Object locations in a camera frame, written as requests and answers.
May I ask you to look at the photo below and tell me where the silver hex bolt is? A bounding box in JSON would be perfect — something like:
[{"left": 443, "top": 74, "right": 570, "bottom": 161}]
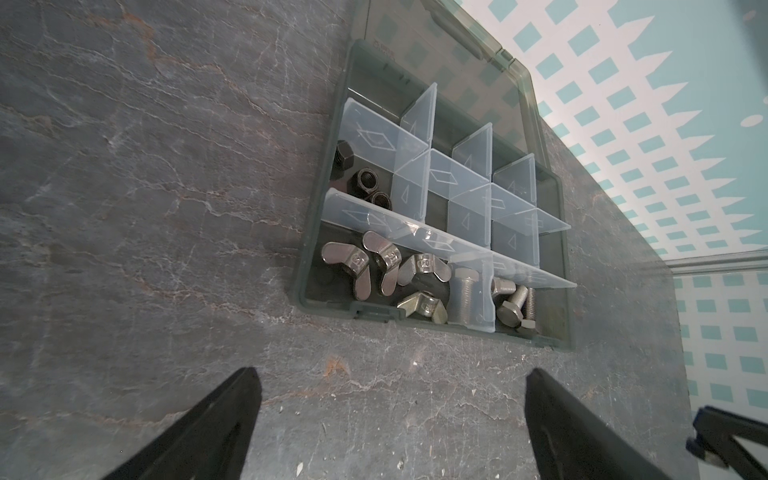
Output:
[
  {"left": 448, "top": 267, "right": 480, "bottom": 327},
  {"left": 496, "top": 285, "right": 529, "bottom": 329}
]

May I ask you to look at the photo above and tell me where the clear plastic organizer box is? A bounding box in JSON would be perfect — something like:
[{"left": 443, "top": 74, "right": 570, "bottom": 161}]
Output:
[{"left": 292, "top": 1, "right": 574, "bottom": 348}]

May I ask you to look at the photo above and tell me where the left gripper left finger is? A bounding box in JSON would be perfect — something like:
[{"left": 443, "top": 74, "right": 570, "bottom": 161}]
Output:
[{"left": 106, "top": 367, "right": 262, "bottom": 479}]

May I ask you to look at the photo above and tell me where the silver hex bolt in box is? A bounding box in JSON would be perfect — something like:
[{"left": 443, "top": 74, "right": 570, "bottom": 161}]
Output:
[{"left": 496, "top": 285, "right": 529, "bottom": 329}]

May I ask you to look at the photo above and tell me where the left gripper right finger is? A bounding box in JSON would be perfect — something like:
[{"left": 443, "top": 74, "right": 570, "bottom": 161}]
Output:
[{"left": 524, "top": 368, "right": 668, "bottom": 479}]

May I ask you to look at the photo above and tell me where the black nut in box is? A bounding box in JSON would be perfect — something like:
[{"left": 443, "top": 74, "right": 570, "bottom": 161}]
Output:
[{"left": 331, "top": 140, "right": 392, "bottom": 210}]

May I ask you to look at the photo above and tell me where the silver wing nut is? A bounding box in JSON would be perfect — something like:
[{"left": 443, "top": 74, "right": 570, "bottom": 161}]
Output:
[
  {"left": 321, "top": 242, "right": 372, "bottom": 301},
  {"left": 397, "top": 253, "right": 452, "bottom": 286},
  {"left": 397, "top": 291, "right": 448, "bottom": 325},
  {"left": 362, "top": 231, "right": 403, "bottom": 297}
]

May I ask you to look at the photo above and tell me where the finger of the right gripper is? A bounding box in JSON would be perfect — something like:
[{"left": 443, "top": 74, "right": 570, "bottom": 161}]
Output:
[{"left": 686, "top": 406, "right": 767, "bottom": 480}]

